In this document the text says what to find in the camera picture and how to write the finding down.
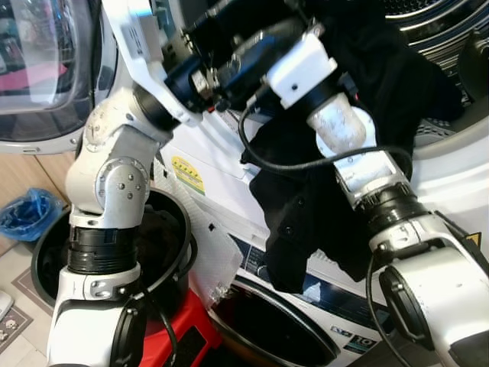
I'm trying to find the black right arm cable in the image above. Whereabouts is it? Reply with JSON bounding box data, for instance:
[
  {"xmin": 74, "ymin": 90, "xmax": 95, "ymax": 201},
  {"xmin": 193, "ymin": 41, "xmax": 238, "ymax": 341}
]
[{"xmin": 237, "ymin": 103, "xmax": 413, "ymax": 173}]

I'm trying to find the red plastic stool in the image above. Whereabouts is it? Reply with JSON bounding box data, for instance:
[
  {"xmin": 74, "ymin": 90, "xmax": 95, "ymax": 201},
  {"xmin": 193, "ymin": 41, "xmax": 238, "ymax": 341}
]
[{"xmin": 138, "ymin": 291, "xmax": 224, "ymax": 367}]

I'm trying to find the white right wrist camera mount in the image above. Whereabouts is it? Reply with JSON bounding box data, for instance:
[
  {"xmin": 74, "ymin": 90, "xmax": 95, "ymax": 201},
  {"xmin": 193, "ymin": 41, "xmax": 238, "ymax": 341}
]
[{"xmin": 266, "ymin": 34, "xmax": 338, "ymax": 109}]

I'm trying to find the black garment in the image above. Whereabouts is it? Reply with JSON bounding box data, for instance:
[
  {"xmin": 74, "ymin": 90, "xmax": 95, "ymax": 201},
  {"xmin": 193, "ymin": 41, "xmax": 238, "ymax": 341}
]
[{"xmin": 241, "ymin": 0, "xmax": 468, "ymax": 295}]

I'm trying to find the yellow triangle warning sticker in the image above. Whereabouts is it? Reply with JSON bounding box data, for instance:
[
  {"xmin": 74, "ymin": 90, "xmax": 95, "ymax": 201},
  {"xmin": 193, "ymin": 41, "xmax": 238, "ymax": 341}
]
[{"xmin": 463, "ymin": 231, "xmax": 482, "ymax": 250}]

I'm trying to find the yellow oval sticker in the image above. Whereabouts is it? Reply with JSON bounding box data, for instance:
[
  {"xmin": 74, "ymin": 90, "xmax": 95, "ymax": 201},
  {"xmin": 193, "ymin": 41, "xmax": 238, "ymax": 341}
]
[{"xmin": 170, "ymin": 155, "xmax": 207, "ymax": 194}]

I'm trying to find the grey-green number sticker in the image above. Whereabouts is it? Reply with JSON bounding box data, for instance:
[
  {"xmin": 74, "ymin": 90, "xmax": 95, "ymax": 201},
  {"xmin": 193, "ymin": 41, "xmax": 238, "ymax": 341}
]
[{"xmin": 345, "ymin": 333, "xmax": 385, "ymax": 357}]

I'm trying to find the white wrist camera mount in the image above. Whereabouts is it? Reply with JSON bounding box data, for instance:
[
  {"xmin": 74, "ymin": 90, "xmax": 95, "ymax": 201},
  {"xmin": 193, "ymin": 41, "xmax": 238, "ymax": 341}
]
[
  {"xmin": 266, "ymin": 34, "xmax": 338, "ymax": 109},
  {"xmin": 102, "ymin": 0, "xmax": 206, "ymax": 127}
]

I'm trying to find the clear glass washer door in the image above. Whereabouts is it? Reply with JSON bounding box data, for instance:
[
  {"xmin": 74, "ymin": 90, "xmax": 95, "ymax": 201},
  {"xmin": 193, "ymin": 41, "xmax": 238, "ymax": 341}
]
[{"xmin": 0, "ymin": 0, "xmax": 121, "ymax": 155}]

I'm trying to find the black round laundry bucket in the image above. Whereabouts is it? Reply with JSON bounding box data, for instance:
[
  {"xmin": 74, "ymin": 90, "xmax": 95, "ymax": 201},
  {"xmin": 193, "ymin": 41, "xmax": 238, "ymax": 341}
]
[{"xmin": 31, "ymin": 187, "xmax": 198, "ymax": 316}]

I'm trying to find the blue plastic bag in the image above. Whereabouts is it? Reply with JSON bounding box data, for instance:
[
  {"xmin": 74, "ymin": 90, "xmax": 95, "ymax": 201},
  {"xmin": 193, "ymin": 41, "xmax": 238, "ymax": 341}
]
[{"xmin": 0, "ymin": 187, "xmax": 66, "ymax": 243}]

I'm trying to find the white steel-drum washing machine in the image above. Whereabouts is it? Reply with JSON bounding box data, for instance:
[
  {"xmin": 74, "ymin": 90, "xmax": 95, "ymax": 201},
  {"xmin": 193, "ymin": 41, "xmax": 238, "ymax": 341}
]
[{"xmin": 107, "ymin": 0, "xmax": 489, "ymax": 265}]

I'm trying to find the chrome-ringed round washer door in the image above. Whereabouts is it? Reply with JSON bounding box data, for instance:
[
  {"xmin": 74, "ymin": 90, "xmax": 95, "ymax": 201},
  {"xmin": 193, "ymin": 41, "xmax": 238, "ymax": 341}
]
[{"xmin": 210, "ymin": 277, "xmax": 345, "ymax": 367}]

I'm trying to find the clear perforated plastic sheet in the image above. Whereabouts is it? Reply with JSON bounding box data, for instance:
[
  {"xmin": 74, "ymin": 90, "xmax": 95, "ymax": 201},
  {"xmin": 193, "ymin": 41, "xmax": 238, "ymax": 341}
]
[{"xmin": 187, "ymin": 206, "xmax": 244, "ymax": 303}]

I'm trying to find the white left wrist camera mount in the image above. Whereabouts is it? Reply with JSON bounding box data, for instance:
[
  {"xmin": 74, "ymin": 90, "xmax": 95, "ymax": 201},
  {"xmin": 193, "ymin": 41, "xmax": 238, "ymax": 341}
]
[{"xmin": 102, "ymin": 0, "xmax": 206, "ymax": 127}]

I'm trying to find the dark laundry pile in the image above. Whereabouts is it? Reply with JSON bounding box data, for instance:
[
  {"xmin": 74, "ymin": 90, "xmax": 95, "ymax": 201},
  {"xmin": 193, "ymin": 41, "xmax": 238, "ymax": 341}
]
[{"xmin": 138, "ymin": 206, "xmax": 184, "ymax": 268}]

